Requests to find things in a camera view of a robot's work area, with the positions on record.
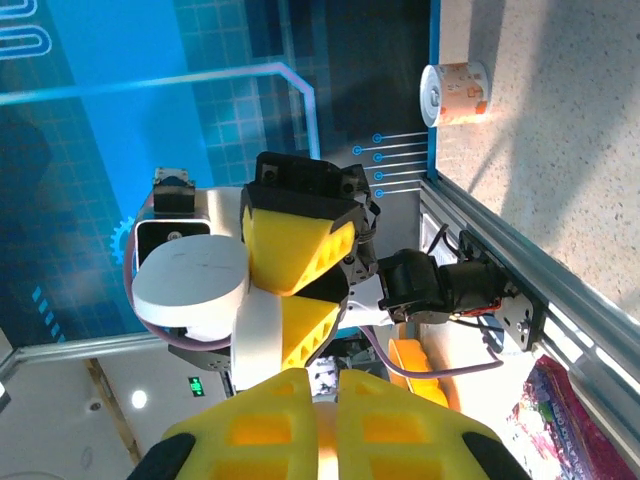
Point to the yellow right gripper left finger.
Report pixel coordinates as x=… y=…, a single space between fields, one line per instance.
x=260 y=430

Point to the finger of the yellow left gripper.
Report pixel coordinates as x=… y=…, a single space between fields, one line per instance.
x=280 y=245
x=305 y=325

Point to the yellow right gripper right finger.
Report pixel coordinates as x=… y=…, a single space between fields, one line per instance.
x=400 y=435

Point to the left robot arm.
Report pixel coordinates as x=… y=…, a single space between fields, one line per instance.
x=415 y=285

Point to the green exit sign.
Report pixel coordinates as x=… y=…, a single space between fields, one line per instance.
x=197 y=386

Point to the round ceiling light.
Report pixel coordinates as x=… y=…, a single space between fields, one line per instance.
x=139 y=398

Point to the purple candy bag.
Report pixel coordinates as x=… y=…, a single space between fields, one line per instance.
x=565 y=430

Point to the white and orange drink can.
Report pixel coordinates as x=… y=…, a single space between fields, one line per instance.
x=455 y=95

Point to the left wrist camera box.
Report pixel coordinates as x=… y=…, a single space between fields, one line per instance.
x=172 y=235

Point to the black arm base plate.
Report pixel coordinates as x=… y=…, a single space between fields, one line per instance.
x=520 y=320

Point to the aluminium frame rail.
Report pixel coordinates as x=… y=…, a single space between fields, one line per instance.
x=575 y=310

